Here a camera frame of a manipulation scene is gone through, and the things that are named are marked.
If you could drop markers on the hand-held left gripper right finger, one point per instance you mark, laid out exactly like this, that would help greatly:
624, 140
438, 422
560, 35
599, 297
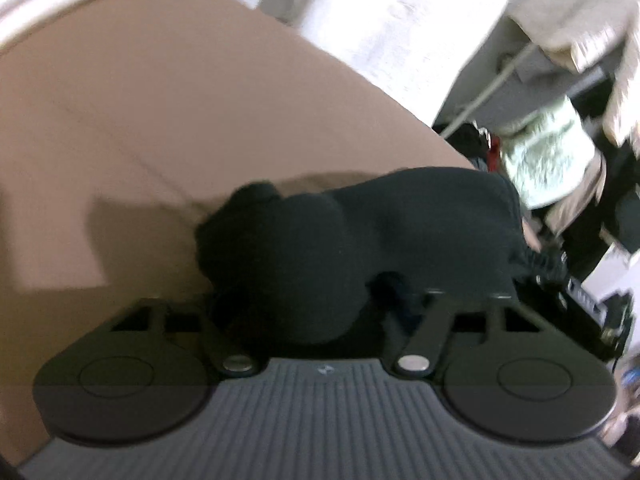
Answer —
430, 335

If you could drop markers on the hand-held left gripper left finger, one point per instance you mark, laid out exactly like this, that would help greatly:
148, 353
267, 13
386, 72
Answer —
220, 345

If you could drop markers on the black fleece garment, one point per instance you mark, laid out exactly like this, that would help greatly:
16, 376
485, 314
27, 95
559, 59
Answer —
350, 230

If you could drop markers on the white box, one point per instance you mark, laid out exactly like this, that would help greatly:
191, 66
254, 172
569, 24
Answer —
615, 270

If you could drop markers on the tan garment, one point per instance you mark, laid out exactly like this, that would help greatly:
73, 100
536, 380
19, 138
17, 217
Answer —
580, 200

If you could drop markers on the light green garment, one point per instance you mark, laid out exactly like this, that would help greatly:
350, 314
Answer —
545, 160

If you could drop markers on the red item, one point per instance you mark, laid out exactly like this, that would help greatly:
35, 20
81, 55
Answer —
494, 152

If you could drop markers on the grey garment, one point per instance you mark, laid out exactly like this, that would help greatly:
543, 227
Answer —
545, 80

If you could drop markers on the cream garment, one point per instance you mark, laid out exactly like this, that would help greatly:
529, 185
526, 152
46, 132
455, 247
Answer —
575, 15

